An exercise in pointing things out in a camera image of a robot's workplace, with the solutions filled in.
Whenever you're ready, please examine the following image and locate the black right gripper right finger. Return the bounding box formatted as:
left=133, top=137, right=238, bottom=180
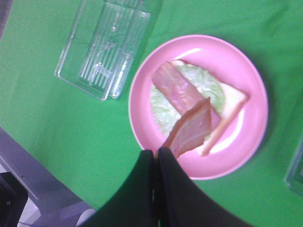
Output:
left=157, top=148, right=250, bottom=227

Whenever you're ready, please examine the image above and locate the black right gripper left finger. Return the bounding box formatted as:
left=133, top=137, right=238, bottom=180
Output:
left=81, top=150, right=155, bottom=227

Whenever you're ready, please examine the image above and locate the green lettuce leaf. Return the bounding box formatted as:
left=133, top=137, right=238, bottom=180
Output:
left=149, top=61, right=225, bottom=137

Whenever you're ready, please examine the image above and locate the bacon strip from tray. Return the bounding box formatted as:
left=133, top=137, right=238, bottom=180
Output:
left=151, top=62, right=210, bottom=116

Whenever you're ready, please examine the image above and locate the bread slice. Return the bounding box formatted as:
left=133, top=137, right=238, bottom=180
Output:
left=170, top=60, right=249, bottom=156

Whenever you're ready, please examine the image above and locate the green tablecloth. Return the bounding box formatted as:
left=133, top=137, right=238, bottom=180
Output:
left=0, top=0, right=303, bottom=227

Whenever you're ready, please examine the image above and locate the pink plate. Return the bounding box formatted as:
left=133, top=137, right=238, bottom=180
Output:
left=129, top=35, right=268, bottom=180

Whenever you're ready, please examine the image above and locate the grey base equipment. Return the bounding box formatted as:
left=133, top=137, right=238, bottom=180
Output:
left=0, top=130, right=96, bottom=227

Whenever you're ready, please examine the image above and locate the clear right plastic tray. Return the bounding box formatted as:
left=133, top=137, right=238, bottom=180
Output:
left=285, top=139, right=303, bottom=196

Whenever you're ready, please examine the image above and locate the clear plastic tray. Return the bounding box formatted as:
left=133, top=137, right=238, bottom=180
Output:
left=285, top=139, right=303, bottom=196
left=54, top=0, right=162, bottom=101

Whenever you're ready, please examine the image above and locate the clear left plastic tray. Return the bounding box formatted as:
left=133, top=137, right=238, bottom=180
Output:
left=54, top=0, right=162, bottom=101

